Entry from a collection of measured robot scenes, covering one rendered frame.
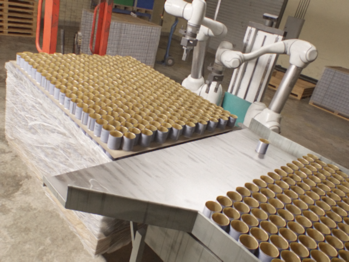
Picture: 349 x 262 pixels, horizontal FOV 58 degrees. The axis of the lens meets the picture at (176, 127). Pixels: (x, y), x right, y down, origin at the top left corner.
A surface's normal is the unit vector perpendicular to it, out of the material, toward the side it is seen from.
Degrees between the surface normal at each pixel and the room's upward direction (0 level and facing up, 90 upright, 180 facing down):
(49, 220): 0
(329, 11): 90
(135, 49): 89
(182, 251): 90
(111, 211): 90
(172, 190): 0
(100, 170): 0
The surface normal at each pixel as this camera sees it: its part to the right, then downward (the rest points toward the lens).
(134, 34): 0.70, 0.44
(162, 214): -0.01, 0.40
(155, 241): -0.70, 0.13
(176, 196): 0.23, -0.89
